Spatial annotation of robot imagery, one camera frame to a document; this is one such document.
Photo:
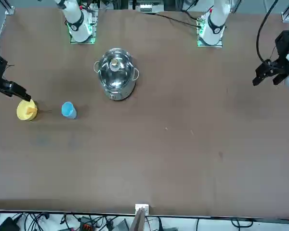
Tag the yellow plastic bowl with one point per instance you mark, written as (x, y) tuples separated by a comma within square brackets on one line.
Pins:
[(22, 113)]

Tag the stainless steel pot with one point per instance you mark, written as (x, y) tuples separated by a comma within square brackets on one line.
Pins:
[(120, 95)]

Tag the blue plastic cup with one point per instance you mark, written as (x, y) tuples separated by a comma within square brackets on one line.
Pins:
[(67, 109)]

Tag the black hub with orange ports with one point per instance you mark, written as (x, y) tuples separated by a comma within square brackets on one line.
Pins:
[(86, 226)]

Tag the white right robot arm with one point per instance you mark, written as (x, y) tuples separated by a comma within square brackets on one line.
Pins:
[(77, 24)]

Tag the glass pot lid with knob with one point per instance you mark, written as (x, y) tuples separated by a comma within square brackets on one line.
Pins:
[(115, 79)]

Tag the dark grey power adapter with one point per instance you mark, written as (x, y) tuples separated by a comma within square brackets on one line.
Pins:
[(122, 226)]

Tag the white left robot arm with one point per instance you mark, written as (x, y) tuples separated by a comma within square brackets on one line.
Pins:
[(215, 26)]

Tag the black power adapter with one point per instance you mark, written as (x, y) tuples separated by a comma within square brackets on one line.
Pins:
[(7, 225)]

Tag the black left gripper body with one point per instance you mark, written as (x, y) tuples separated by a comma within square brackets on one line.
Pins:
[(283, 48)]

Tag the white post bracket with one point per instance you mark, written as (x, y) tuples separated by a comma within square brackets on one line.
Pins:
[(146, 207)]

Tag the aluminium camera post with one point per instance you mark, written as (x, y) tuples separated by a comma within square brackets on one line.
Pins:
[(138, 221)]

